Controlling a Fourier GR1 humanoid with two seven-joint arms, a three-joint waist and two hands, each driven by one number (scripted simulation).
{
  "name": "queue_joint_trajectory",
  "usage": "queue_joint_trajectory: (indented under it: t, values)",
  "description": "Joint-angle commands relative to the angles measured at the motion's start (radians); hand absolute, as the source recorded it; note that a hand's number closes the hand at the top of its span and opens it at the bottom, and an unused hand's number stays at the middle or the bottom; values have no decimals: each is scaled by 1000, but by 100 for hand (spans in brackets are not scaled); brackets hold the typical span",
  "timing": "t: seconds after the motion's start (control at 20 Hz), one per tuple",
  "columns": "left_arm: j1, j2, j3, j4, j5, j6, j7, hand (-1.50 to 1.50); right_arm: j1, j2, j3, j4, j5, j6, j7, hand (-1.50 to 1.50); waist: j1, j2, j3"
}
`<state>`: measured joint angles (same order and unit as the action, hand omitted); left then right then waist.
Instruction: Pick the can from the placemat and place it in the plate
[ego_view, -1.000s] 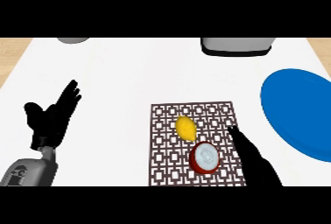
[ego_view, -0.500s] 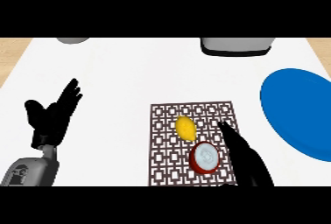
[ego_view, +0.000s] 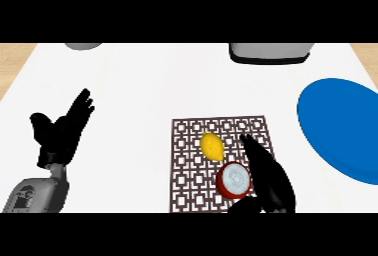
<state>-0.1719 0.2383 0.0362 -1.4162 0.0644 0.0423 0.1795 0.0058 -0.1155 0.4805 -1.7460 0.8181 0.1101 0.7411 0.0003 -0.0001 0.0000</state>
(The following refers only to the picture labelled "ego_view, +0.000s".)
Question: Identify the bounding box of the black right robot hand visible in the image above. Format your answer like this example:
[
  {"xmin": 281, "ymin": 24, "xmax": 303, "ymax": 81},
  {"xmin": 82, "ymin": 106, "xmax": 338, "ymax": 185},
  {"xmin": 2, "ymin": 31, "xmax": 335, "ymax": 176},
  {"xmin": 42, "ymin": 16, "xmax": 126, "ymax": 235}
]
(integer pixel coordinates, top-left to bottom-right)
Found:
[{"xmin": 226, "ymin": 133, "xmax": 299, "ymax": 214}]

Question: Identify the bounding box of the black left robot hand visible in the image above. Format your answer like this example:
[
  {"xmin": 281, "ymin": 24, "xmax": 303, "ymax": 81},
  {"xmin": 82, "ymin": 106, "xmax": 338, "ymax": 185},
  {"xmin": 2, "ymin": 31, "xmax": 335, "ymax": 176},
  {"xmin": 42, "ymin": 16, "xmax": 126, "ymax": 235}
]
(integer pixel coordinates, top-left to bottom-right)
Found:
[{"xmin": 30, "ymin": 88, "xmax": 96, "ymax": 169}]

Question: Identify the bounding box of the brown patterned placemat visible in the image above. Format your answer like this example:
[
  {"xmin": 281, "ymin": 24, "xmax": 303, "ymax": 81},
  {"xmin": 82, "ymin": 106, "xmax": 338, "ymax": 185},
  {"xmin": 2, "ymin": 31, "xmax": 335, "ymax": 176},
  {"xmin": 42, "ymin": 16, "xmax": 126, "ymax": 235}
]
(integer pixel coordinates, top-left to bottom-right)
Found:
[{"xmin": 170, "ymin": 115, "xmax": 275, "ymax": 214}]

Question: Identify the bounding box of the blue plate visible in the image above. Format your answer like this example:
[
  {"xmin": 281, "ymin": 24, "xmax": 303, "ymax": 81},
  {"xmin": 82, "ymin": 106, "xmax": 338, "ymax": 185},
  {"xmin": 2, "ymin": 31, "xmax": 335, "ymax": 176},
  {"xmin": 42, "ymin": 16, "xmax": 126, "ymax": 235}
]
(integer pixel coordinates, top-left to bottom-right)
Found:
[{"xmin": 296, "ymin": 77, "xmax": 378, "ymax": 186}]

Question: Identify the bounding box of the yellow lemon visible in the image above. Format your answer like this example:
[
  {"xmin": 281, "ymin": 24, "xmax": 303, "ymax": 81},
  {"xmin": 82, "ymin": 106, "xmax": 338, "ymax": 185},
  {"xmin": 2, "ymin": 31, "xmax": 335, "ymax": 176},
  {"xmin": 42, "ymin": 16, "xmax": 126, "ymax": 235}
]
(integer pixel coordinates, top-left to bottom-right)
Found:
[{"xmin": 200, "ymin": 132, "xmax": 226, "ymax": 162}]

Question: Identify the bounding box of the grey round object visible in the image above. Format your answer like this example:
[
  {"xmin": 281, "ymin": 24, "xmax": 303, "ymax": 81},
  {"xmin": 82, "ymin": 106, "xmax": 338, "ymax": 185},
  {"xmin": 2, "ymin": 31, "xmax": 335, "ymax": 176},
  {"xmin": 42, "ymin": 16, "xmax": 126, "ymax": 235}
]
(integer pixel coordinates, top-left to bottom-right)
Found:
[{"xmin": 64, "ymin": 43, "xmax": 104, "ymax": 51}]

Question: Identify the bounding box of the pale grey appliance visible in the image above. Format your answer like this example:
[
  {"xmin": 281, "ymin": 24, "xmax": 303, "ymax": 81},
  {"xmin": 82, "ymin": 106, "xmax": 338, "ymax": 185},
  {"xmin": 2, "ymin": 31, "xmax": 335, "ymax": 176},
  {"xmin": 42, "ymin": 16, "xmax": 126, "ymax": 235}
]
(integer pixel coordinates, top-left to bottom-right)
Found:
[{"xmin": 228, "ymin": 43, "xmax": 315, "ymax": 65}]

